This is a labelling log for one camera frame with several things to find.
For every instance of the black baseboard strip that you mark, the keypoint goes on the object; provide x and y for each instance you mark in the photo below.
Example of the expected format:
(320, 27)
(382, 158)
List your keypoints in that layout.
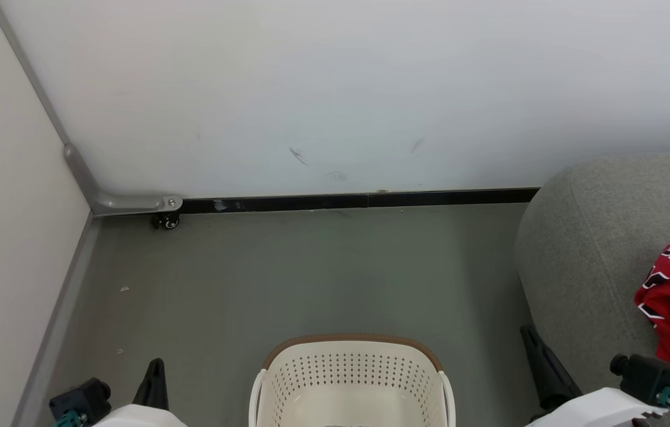
(341, 201)

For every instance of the cream perforated laundry basket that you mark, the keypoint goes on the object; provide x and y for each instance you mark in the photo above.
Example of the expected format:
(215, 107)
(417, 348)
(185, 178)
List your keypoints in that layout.
(353, 379)

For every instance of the grey metal panel frame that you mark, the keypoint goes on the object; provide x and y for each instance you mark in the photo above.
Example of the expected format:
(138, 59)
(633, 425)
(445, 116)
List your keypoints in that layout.
(104, 201)

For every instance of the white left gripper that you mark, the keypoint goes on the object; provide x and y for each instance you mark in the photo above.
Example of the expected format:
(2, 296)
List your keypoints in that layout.
(139, 418)

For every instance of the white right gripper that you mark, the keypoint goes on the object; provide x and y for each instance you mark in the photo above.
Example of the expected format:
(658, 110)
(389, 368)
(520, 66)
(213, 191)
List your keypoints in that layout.
(596, 409)

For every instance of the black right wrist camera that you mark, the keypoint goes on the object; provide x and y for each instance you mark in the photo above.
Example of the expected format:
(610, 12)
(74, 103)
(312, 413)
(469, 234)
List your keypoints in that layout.
(646, 376)

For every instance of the grey fabric sofa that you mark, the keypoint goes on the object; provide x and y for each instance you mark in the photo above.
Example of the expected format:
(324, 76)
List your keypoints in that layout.
(584, 255)

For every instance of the grey skirting strip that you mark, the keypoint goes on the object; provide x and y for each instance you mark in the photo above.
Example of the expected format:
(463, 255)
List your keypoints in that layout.
(53, 332)

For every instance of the small black caster wheel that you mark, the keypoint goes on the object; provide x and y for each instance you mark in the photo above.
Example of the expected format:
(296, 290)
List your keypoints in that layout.
(166, 221)

